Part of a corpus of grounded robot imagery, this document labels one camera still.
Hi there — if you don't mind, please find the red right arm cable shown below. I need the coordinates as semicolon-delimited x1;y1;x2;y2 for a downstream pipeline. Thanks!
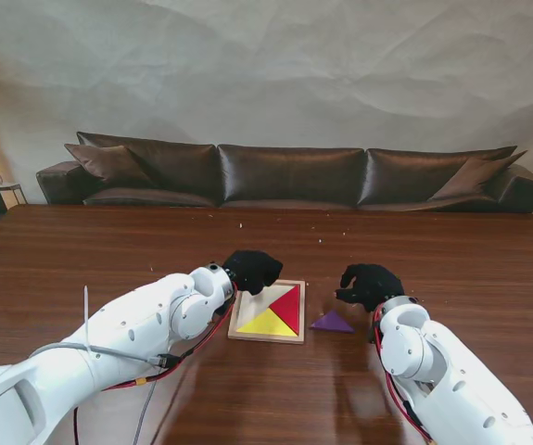
371;308;434;445

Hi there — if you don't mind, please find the dark brown leather sofa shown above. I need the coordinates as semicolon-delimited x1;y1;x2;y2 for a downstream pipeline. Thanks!
35;131;533;215

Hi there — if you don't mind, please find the red left arm cable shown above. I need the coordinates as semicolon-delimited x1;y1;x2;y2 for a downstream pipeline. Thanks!
71;282;239;445

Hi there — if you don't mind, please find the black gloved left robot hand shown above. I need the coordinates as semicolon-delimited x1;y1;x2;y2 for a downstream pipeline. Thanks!
222;248;284;296

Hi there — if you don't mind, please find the purple tangram triangle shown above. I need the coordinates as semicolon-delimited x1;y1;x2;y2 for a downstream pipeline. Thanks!
310;310;356;335

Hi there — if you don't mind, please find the square wooden tangram tray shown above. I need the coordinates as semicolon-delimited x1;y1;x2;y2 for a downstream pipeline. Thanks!
226;276;306;345

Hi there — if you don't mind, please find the large red tangram triangle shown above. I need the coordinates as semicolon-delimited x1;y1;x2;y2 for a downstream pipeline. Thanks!
268;285;300;334

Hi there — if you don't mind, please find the large yellow tangram triangle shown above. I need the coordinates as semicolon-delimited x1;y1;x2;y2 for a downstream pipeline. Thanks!
236;308;295;336

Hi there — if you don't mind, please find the brown sofa cushion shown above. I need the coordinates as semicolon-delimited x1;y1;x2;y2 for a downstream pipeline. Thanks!
427;150;528;201
64;143;156;189

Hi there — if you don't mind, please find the small side table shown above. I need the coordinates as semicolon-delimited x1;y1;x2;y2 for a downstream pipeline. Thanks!
0;173;30;208

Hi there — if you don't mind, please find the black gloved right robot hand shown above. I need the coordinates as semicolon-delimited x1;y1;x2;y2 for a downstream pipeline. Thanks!
334;263;406;313

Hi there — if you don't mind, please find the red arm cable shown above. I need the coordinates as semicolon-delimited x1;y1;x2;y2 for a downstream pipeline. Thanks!
371;308;434;445
71;282;239;445

